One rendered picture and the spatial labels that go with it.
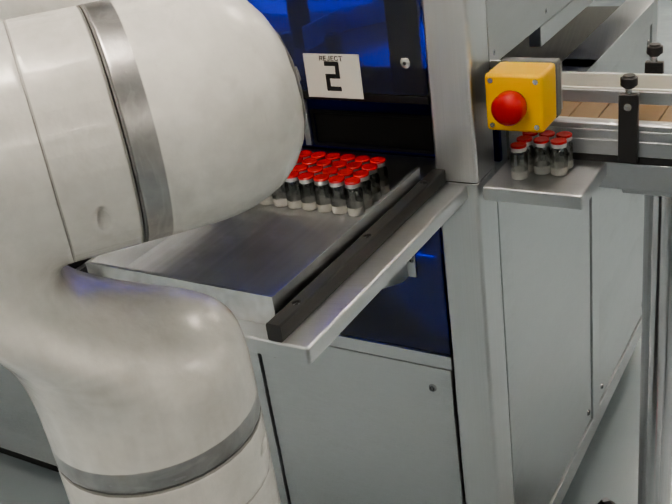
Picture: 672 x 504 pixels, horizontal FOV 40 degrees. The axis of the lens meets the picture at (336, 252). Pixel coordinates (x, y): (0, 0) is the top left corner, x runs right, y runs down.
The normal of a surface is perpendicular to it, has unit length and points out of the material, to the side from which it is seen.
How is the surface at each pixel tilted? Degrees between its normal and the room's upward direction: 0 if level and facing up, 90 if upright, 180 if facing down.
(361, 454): 90
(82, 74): 47
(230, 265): 0
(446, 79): 90
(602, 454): 0
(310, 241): 0
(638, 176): 90
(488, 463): 90
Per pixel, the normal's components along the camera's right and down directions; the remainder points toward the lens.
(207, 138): 0.38, 0.36
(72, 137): 0.32, 0.15
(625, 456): -0.13, -0.88
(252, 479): 0.89, 0.09
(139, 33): 0.09, -0.54
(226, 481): 0.69, 0.24
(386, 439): -0.49, 0.45
